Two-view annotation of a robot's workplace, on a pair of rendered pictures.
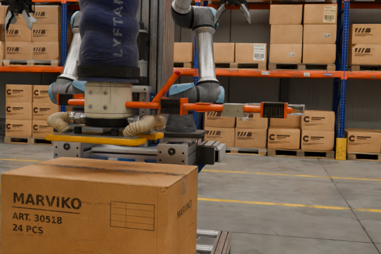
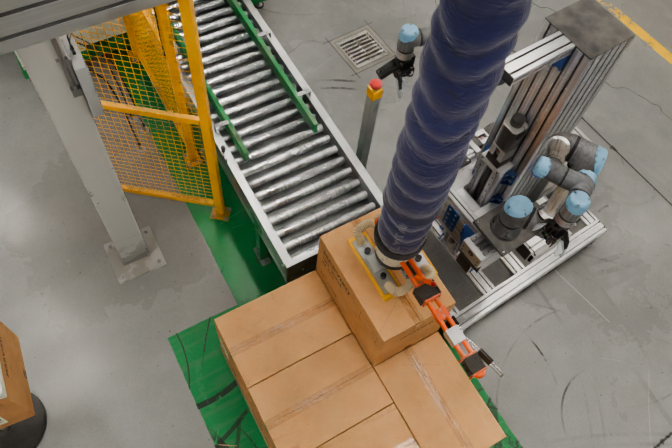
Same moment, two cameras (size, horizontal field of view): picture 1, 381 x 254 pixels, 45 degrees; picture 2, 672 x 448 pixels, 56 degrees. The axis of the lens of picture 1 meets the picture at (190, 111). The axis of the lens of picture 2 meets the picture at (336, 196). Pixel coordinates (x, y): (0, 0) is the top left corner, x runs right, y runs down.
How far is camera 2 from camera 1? 2.52 m
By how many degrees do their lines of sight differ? 64
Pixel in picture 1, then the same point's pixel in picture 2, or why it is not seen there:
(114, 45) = (393, 243)
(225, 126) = not seen: outside the picture
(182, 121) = (501, 231)
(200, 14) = (578, 161)
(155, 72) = (520, 158)
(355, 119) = not seen: outside the picture
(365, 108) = not seen: outside the picture
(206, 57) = (558, 199)
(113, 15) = (397, 231)
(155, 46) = (530, 141)
